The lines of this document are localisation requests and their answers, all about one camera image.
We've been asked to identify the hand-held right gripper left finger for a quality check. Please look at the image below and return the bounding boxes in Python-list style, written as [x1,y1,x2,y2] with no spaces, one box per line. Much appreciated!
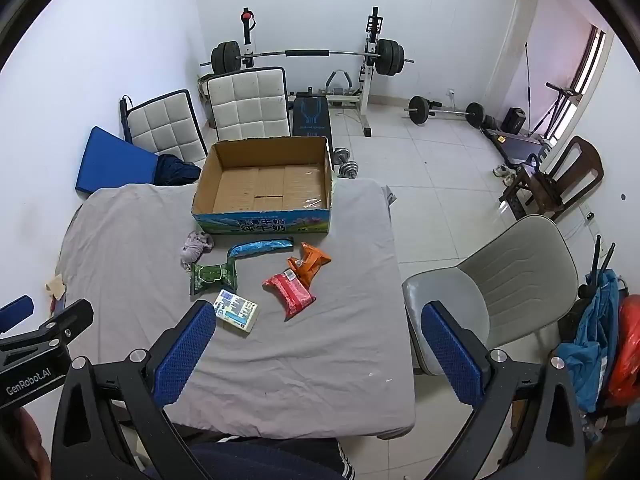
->
[50,300,218,480]

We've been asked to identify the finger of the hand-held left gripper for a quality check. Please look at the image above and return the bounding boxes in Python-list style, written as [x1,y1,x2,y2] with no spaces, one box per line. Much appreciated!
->
[0,294,35,334]
[0,299,95,362]

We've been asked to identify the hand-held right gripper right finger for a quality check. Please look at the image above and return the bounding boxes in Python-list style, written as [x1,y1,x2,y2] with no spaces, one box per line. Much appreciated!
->
[421,300,587,480]

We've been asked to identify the white blue tissue pack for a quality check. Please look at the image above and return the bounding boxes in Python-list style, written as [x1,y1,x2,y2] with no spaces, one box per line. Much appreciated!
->
[212,287,260,335]

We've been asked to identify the green snack packet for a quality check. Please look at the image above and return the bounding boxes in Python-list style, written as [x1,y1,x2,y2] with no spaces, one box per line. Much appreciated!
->
[189,258,240,297]

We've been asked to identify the pale purple sock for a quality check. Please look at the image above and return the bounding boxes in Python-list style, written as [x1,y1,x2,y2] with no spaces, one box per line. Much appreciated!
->
[180,231,215,272]

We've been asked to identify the red packet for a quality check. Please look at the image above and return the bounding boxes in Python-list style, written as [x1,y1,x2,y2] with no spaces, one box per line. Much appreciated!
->
[262,268,317,320]

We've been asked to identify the long blue packet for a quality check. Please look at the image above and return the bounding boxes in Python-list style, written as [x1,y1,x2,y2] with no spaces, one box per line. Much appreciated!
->
[227,239,294,264]

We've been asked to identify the orange snack packet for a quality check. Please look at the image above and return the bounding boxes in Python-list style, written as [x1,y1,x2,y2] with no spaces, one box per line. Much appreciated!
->
[286,242,332,288]

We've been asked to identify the cardboard box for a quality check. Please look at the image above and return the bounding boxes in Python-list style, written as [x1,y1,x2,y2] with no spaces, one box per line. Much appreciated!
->
[192,136,335,237]

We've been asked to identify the person's left hand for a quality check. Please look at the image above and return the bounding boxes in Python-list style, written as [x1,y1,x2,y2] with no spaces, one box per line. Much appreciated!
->
[0,407,52,480]

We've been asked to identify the grey shell chair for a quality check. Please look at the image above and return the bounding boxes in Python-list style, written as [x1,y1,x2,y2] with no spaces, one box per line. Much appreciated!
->
[401,215,580,376]

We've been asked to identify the person's dark trousers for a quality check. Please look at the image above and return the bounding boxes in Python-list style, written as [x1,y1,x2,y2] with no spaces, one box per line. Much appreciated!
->
[142,435,357,480]

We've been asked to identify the blue jacket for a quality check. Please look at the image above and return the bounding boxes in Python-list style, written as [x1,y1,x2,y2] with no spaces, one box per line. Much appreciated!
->
[557,269,626,413]

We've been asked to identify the blue foam mat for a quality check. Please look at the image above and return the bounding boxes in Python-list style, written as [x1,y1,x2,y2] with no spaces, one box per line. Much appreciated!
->
[75,126,161,196]

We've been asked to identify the red bag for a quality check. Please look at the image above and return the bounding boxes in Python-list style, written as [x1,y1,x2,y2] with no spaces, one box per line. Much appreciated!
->
[607,295,640,406]

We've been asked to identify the navy blue cloth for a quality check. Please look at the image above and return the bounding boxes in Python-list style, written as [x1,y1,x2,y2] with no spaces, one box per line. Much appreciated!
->
[152,152,203,187]

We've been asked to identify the black bag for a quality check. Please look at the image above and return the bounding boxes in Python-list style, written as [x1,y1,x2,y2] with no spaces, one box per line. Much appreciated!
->
[530,152,566,206]

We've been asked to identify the black blue pole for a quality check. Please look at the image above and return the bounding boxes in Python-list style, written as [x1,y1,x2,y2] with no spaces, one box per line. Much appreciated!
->
[119,94,135,143]

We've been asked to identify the black treadmill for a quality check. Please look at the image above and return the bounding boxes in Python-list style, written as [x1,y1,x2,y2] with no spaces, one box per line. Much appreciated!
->
[482,127,553,168]

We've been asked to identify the white quilted chair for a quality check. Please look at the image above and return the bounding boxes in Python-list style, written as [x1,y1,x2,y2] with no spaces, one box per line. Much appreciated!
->
[120,89,208,158]
[206,66,292,143]

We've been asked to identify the dark wooden chair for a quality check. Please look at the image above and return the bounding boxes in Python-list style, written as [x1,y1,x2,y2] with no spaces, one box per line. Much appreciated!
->
[499,135,605,223]

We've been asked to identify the black speaker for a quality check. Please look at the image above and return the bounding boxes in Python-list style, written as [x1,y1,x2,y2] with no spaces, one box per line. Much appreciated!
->
[501,106,527,136]

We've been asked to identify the short barbell with black plates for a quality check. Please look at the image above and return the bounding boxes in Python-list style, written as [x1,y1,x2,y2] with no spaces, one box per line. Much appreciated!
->
[402,95,487,128]

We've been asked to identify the brown cardboard carton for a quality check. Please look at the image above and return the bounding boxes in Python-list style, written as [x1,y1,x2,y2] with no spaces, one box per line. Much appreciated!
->
[196,74,217,106]

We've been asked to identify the black blue weight bench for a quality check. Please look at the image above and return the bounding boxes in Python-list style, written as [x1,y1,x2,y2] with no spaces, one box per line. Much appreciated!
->
[291,91,333,153]

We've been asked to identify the thin upright black bar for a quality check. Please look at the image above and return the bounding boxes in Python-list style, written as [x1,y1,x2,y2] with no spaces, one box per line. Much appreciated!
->
[522,41,531,133]

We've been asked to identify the white barbell rack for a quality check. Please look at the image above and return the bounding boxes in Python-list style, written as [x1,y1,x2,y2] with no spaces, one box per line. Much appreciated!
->
[240,6,386,138]

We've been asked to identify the long barbell with black plates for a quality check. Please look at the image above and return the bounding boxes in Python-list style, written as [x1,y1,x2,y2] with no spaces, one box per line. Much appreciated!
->
[200,37,416,78]

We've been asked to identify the grey curved exercise handle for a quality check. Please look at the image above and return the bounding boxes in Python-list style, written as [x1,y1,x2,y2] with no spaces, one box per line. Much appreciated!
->
[326,69,360,97]

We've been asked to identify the window frame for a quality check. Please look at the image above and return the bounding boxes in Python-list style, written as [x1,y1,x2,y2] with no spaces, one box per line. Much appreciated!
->
[540,22,615,141]

